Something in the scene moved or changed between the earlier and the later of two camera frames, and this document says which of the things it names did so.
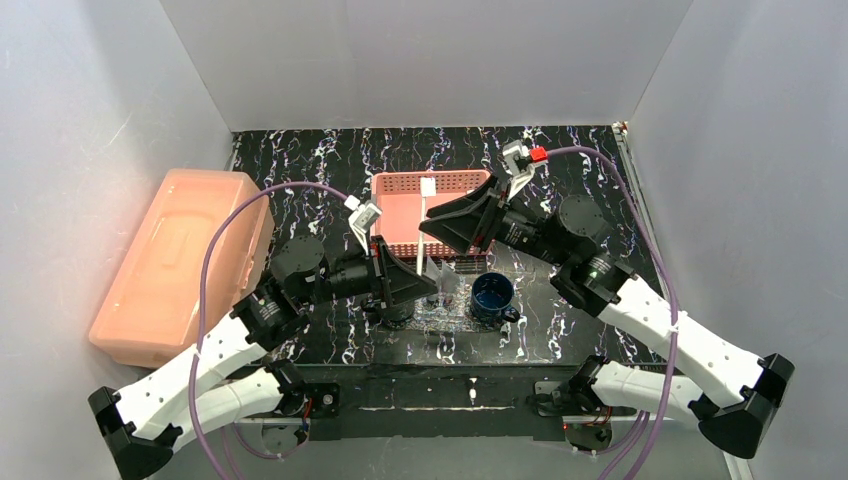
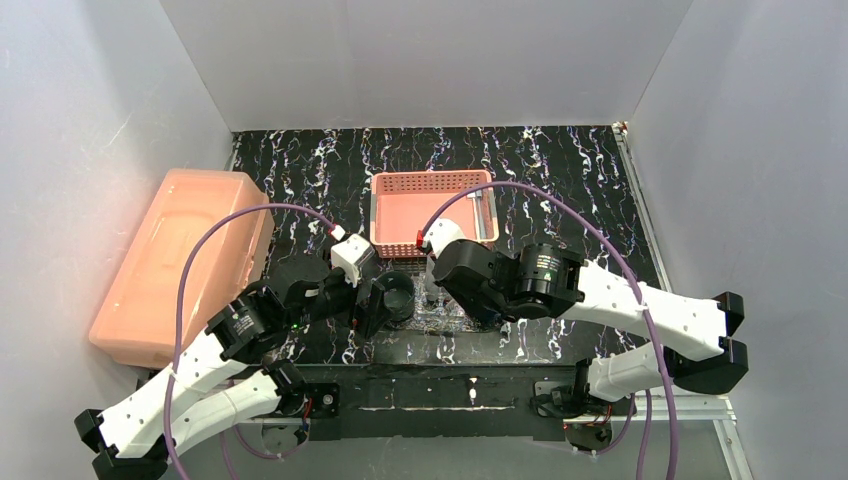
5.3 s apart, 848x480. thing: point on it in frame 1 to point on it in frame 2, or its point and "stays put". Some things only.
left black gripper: [380, 273] to [365, 307]
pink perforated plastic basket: [397, 195] stays put
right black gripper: [492, 217] to [441, 266]
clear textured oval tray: [451, 313] stays put
